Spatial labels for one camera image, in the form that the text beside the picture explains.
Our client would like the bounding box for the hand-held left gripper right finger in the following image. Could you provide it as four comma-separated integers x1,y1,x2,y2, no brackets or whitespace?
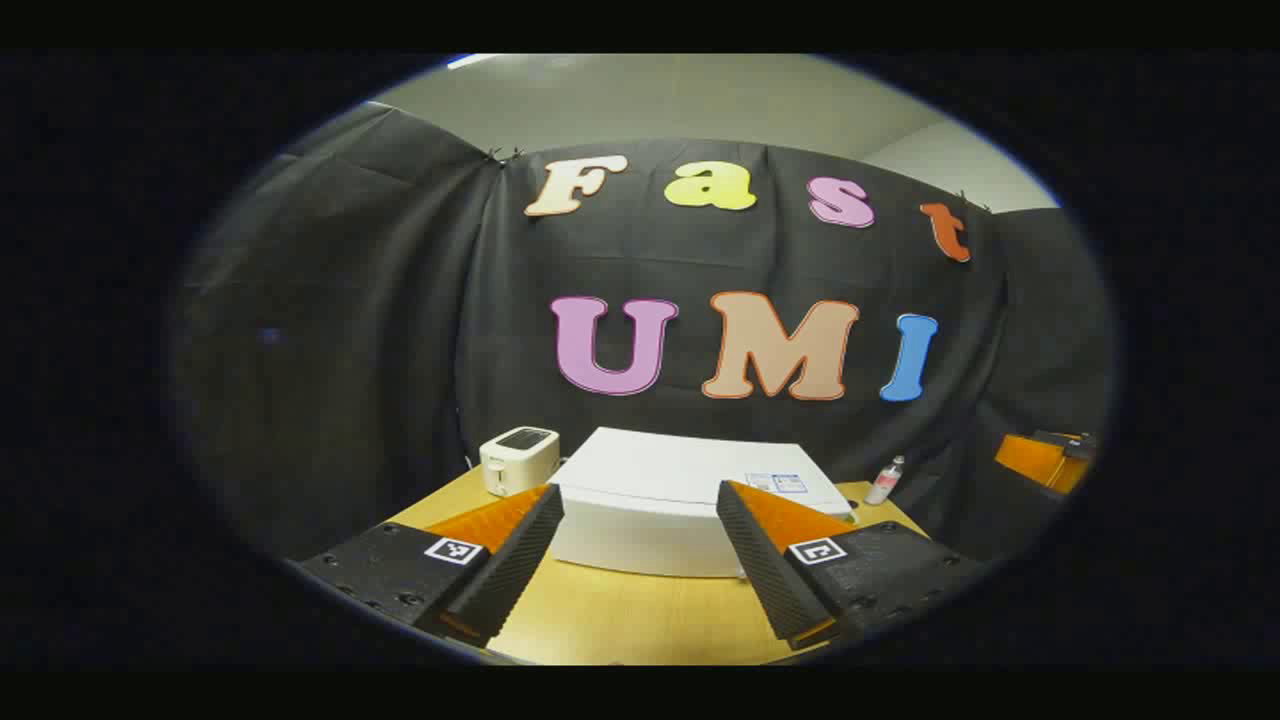
715,480,986,651

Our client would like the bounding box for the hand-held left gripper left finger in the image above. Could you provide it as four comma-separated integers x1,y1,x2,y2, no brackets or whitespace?
300,483,566,649

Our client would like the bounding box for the white microwave oven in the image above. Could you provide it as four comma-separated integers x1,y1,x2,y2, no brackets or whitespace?
545,427,856,579

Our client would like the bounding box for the white toaster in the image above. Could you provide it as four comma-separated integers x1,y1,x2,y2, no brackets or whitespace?
479,426,561,498

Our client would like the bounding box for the small clear bottle pink label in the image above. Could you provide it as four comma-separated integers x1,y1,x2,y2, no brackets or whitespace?
864,455,906,506

